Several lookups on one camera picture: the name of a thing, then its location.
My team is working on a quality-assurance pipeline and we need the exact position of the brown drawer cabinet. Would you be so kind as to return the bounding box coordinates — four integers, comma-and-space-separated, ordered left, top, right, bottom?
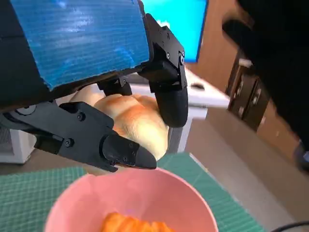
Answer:
226, 55, 273, 132

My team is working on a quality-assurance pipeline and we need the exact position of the blue screen monitor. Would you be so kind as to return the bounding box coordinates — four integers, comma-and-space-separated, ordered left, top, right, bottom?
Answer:
156, 0, 209, 64

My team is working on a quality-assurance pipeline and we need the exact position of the small white grille appliance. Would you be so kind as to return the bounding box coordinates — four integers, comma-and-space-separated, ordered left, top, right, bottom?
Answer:
0, 125, 37, 165

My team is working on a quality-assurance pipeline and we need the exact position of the long orange toy bread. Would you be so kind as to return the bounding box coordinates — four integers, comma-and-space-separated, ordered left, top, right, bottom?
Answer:
100, 212, 177, 232

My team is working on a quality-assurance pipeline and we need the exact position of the large white grille appliance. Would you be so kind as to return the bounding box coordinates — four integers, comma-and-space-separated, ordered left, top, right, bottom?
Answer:
125, 70, 231, 155

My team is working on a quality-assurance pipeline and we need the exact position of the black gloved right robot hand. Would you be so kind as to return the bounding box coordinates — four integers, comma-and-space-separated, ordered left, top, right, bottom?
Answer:
222, 0, 309, 153

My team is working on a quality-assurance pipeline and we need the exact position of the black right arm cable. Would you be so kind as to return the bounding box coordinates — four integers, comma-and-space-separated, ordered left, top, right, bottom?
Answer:
270, 221, 309, 232

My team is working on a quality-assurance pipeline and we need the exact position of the round pale toy bun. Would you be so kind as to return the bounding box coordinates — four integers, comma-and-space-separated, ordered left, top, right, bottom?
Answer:
70, 84, 169, 161

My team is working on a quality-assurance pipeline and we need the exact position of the pink bowl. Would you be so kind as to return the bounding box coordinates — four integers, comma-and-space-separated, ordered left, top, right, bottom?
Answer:
44, 168, 219, 232

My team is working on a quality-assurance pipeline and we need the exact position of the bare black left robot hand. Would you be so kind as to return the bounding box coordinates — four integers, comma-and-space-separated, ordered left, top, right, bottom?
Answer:
0, 0, 189, 174

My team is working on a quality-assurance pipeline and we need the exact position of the green cutting mat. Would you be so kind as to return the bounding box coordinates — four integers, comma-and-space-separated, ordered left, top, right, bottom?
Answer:
0, 152, 266, 232

